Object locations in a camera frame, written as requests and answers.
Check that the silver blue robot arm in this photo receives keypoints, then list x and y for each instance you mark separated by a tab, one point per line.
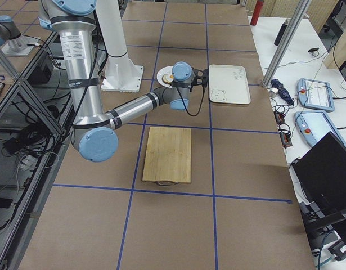
95	55

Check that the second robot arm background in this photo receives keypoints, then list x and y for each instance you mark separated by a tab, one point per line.
5	29

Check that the bread slice under egg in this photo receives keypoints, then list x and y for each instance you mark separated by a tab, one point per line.
165	80

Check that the white round plate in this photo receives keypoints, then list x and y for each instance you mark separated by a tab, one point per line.
161	72

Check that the wooden cutting board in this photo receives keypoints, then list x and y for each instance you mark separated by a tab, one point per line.
168	156

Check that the cream bear serving tray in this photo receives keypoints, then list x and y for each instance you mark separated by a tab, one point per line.
228	84

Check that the small silver cup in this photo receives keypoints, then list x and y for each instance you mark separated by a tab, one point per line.
273	92

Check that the folded blue umbrella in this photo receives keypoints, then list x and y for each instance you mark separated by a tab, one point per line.
282	91

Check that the near teach pendant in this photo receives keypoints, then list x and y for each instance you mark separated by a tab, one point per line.
314	125

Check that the teach pendant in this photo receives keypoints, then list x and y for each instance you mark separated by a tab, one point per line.
314	125
315	94

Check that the black bottle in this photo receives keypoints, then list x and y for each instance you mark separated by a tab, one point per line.
281	32

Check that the far teach pendant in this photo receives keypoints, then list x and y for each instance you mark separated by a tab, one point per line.
315	94

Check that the red bottle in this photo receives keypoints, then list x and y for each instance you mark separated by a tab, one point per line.
256	13

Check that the black laptop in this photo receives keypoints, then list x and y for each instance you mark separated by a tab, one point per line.
322	174

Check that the black monitor stand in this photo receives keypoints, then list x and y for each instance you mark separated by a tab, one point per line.
317	224

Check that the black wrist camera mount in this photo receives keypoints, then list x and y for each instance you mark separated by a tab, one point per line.
201	78

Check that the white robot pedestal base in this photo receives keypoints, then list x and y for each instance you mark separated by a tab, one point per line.
121	74

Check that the aluminium side frame rail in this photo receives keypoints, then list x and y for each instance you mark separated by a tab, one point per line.
35	113

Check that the aluminium frame post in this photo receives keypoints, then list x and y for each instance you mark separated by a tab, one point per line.
292	26

